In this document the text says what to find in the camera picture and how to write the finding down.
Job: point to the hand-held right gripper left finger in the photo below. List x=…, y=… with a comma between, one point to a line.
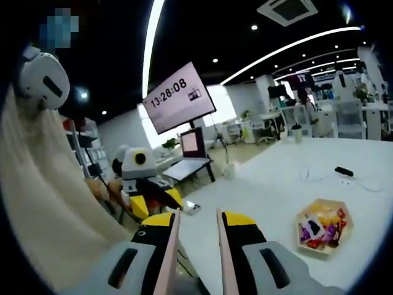
x=144, y=242

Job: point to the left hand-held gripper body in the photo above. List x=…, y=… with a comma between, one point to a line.
x=138, y=163

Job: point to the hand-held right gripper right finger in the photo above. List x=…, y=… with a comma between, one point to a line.
x=245, y=236

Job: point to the pink food tongs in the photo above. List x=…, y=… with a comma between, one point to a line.
x=169, y=261

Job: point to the beige hexagonal food container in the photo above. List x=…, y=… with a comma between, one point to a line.
x=322, y=250

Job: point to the person's left hand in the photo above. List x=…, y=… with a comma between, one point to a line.
x=101, y=189

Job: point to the grey standing desk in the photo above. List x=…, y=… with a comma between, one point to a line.
x=187, y=167

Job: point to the potted plant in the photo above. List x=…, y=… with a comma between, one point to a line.
x=170, y=143
x=245, y=114

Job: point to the white smartphone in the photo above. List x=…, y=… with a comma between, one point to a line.
x=193, y=208

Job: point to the white storage shelf rack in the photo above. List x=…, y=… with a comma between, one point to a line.
x=89, y=144

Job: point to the purple-screen desk monitor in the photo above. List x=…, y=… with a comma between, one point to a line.
x=192, y=143

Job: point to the white patterned paper cup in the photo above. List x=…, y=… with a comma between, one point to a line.
x=229, y=170

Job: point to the person's beige shirt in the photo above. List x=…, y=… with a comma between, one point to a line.
x=46, y=199

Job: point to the white cabinet green panel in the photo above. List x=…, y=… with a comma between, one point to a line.
x=247, y=132

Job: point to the small white cup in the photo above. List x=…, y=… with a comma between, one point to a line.
x=284, y=136

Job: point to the curved ceiling light strip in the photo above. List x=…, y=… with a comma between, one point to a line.
x=150, y=46

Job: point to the black oblong device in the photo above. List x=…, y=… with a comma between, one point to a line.
x=344, y=171

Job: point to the white worn device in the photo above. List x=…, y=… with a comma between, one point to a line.
x=43, y=80

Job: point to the black monitor on stand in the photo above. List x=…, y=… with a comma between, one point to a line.
x=276, y=91

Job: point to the white mesh office chair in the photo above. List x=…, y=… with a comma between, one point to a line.
x=350, y=118

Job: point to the dark hanging sign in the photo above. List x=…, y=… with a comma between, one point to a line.
x=304, y=78

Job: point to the straight ceiling light strip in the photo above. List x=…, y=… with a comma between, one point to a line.
x=291, y=52

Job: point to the ceiling air conditioner vent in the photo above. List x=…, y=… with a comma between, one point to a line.
x=287, y=10

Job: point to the large wall monitor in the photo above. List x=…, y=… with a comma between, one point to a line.
x=178, y=98

